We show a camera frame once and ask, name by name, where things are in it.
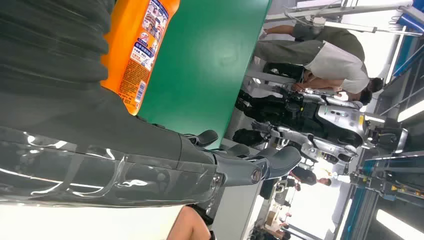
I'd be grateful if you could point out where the seated person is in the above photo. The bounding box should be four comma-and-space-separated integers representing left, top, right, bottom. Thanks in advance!
166, 205, 216, 240

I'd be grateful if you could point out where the black humanoid robot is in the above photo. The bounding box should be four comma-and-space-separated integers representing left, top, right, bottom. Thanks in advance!
231, 86, 409, 165

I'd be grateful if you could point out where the white desk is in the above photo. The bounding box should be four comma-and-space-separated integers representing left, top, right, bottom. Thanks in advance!
0, 203, 185, 240

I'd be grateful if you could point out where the standing person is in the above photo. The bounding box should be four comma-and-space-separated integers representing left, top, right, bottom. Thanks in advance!
254, 39, 385, 107

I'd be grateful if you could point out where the white desk frame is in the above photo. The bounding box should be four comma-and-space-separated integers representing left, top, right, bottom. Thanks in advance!
264, 0, 418, 36

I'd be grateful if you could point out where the green table mat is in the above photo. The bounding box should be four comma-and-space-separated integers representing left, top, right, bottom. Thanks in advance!
137, 0, 273, 151

